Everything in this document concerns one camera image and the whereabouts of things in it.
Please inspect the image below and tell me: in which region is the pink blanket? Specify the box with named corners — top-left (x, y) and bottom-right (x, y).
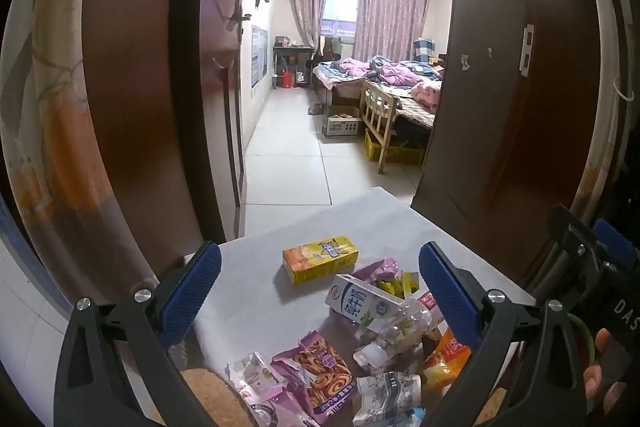
top-left (340, 55), bottom-right (427, 88)

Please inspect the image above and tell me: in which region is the yellow snack box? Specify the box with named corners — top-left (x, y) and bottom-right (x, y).
top-left (282, 235), bottom-right (360, 285)

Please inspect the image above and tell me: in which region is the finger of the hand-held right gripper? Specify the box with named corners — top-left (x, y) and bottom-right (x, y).
top-left (592, 218), bottom-right (637, 270)
top-left (547, 204), bottom-right (601, 294)

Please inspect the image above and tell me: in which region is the pink window curtain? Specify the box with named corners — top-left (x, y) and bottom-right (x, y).
top-left (292, 0), bottom-right (331, 48)
top-left (355, 0), bottom-right (432, 64)

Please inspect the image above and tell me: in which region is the window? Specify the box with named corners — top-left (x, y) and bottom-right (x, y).
top-left (322, 0), bottom-right (362, 36)

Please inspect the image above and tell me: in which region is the clear plastic bottle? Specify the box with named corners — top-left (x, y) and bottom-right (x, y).
top-left (354, 299), bottom-right (433, 368)

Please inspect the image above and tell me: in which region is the purple cookie bag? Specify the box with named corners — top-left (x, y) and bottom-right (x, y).
top-left (271, 331), bottom-right (357, 425)

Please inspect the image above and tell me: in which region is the person's right hand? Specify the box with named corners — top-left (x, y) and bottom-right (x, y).
top-left (582, 328), bottom-right (621, 403)

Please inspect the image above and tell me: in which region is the dark desk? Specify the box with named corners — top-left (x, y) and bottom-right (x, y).
top-left (272, 44), bottom-right (319, 90)

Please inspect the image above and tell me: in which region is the wall poster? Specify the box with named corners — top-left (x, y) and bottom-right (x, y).
top-left (250, 24), bottom-right (270, 88)

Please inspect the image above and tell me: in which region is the yellow crinkled wrapper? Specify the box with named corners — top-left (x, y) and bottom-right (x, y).
top-left (375, 272), bottom-right (421, 300)

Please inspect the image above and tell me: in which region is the floral door curtain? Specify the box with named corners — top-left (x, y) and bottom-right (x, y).
top-left (0, 0), bottom-right (166, 308)

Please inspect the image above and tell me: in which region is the door handle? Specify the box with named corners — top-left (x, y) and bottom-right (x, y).
top-left (224, 6), bottom-right (251, 32)

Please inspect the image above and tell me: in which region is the white milk carton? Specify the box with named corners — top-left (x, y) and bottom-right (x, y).
top-left (325, 274), bottom-right (408, 328)

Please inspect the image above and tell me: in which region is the white plastic crate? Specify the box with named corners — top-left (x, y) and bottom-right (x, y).
top-left (321, 105), bottom-right (362, 139)

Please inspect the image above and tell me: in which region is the orange snack bag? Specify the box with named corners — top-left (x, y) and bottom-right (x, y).
top-left (420, 327), bottom-right (473, 395)

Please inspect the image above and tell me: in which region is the yellow plastic crate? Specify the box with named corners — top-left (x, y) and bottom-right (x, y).
top-left (364, 129), bottom-right (427, 166)

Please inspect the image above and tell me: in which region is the red and white wrapper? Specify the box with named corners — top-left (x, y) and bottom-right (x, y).
top-left (417, 291), bottom-right (446, 328)

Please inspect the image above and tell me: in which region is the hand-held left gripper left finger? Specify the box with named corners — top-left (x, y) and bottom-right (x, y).
top-left (54, 241), bottom-right (223, 427)

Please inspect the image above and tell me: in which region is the brown wooden door frame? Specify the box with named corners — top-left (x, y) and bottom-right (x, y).
top-left (80, 0), bottom-right (603, 303)

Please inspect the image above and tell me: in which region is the bed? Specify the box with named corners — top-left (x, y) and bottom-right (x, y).
top-left (312, 56), bottom-right (447, 135)

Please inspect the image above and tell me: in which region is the wooden chair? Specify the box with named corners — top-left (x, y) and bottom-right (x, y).
top-left (360, 79), bottom-right (401, 175)

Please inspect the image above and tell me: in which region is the brown wooden door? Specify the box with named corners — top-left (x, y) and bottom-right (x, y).
top-left (170, 0), bottom-right (256, 245)

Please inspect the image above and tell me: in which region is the small purple wrapper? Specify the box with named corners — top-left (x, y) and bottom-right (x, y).
top-left (352, 257), bottom-right (401, 283)

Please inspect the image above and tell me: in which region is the white and pink wrapper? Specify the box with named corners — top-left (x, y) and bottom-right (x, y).
top-left (227, 351), bottom-right (301, 427)

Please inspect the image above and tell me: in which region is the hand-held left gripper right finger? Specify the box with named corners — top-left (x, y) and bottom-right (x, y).
top-left (418, 241), bottom-right (589, 427)

